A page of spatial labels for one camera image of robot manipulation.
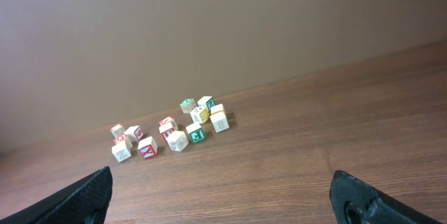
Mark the white red Y block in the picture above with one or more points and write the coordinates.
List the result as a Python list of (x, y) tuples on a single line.
[(147, 147)]

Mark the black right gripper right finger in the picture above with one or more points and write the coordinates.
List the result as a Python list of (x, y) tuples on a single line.
[(354, 201)]

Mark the green N letter block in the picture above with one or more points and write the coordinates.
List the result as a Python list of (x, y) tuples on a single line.
[(188, 105)]

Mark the yellow topped wooden block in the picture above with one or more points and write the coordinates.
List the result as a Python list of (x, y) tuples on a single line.
[(177, 140)]

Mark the red A letter block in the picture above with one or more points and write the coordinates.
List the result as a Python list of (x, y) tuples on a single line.
[(169, 120)]

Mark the white red H block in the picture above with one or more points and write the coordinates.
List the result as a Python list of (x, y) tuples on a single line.
[(165, 131)]

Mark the white green-sided block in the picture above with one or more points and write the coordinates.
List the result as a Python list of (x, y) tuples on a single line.
[(207, 101)]

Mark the cream yellow-sided block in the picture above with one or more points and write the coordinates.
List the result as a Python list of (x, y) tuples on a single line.
[(217, 109)]

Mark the white green Z block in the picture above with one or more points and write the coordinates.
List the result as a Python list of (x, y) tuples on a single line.
[(121, 151)]

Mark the white green E block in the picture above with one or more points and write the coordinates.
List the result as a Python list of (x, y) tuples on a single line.
[(196, 133)]

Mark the red I letter block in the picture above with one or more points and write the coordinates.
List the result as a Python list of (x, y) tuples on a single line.
[(117, 130)]

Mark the white 8 number block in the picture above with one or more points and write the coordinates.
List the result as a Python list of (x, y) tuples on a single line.
[(219, 121)]

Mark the red Q letter block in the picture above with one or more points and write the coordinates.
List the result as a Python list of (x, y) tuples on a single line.
[(126, 139)]

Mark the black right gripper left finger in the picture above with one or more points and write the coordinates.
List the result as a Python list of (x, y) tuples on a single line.
[(85, 201)]

